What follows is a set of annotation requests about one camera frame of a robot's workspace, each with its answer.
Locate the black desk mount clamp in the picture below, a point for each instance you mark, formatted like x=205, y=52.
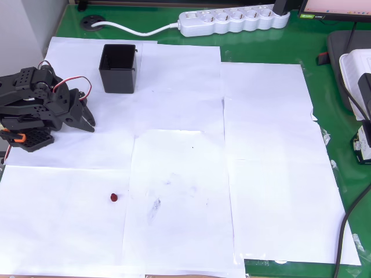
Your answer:
x=82, y=5

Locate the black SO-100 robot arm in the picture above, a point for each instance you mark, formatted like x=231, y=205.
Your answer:
x=17, y=101

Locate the white foam food container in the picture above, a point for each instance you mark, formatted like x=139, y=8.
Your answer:
x=355, y=66

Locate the black square cup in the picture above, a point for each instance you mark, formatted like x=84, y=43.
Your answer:
x=117, y=78

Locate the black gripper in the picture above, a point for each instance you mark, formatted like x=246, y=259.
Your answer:
x=76, y=112

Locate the small green white carton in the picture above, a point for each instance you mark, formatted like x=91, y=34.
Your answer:
x=362, y=144

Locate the black device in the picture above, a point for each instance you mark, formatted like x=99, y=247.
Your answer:
x=365, y=95

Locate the red black small gadget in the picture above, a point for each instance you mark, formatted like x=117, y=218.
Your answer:
x=323, y=58

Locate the black power plug adapter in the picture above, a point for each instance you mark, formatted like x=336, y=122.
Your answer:
x=281, y=6

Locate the small red object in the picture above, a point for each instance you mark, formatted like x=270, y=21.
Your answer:
x=114, y=197

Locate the grey fabric pad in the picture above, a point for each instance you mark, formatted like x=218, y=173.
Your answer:
x=336, y=58

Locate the white power strip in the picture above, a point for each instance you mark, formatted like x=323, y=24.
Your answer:
x=232, y=23

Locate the black computer monitor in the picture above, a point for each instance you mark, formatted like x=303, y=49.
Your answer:
x=336, y=7

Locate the orange black table clamp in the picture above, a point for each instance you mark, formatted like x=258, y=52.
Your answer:
x=13, y=136

